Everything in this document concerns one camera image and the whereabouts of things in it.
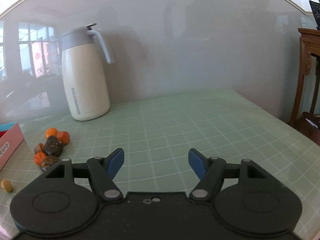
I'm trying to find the small orange tangerine right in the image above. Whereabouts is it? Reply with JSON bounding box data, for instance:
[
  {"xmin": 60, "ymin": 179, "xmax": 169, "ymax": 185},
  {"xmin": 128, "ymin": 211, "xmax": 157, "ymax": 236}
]
[{"xmin": 56, "ymin": 131, "xmax": 70, "ymax": 145}]

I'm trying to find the dark walnut lower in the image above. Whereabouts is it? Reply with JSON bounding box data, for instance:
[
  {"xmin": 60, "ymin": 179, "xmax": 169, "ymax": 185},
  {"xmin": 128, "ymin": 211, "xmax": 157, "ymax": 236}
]
[{"xmin": 40, "ymin": 155, "xmax": 60, "ymax": 172}]

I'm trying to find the dark walnut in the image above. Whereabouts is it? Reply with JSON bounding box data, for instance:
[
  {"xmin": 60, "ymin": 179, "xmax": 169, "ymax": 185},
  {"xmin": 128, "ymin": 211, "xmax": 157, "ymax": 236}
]
[
  {"xmin": 40, "ymin": 155, "xmax": 60, "ymax": 172},
  {"xmin": 43, "ymin": 135, "xmax": 64, "ymax": 157}
]

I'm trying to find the dark walnut upper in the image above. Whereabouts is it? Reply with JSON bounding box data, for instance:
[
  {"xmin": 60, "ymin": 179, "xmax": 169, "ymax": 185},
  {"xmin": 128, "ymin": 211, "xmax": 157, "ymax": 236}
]
[{"xmin": 43, "ymin": 135, "xmax": 64, "ymax": 157}]

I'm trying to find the orange tangerine middle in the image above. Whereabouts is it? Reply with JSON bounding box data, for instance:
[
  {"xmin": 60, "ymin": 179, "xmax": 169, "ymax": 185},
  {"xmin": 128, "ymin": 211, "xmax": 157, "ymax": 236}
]
[{"xmin": 34, "ymin": 152, "xmax": 47, "ymax": 166}]

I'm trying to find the orange tangerine top of pile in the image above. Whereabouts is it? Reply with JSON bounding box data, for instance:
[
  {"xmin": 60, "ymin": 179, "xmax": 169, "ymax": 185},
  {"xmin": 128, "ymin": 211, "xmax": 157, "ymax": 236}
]
[{"xmin": 44, "ymin": 127, "xmax": 59, "ymax": 139}]

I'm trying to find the brown nut left of pile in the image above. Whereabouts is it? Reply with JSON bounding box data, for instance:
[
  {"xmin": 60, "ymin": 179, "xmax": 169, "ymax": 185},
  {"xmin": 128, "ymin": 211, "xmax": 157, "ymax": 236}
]
[{"xmin": 33, "ymin": 143, "xmax": 44, "ymax": 154}]

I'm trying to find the white thermos jug blue lid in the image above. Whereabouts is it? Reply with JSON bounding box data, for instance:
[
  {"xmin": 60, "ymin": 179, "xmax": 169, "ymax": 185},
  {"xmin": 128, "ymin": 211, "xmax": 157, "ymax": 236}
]
[{"xmin": 61, "ymin": 23, "xmax": 114, "ymax": 121}]

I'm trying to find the colourful cardboard box red inside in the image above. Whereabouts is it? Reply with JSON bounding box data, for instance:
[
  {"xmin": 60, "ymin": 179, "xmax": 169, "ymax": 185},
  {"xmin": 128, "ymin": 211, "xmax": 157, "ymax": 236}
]
[{"xmin": 0, "ymin": 122, "xmax": 24, "ymax": 170}]

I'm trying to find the small tan peanut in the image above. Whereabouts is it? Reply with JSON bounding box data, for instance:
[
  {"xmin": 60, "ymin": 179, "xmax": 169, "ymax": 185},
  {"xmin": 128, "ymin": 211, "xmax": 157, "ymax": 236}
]
[{"xmin": 1, "ymin": 179, "xmax": 13, "ymax": 193}]

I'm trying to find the carved wooden cabinet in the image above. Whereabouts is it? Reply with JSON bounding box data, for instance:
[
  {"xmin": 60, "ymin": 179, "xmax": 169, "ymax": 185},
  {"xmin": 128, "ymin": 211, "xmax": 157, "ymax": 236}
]
[{"xmin": 289, "ymin": 28, "xmax": 319, "ymax": 145}]

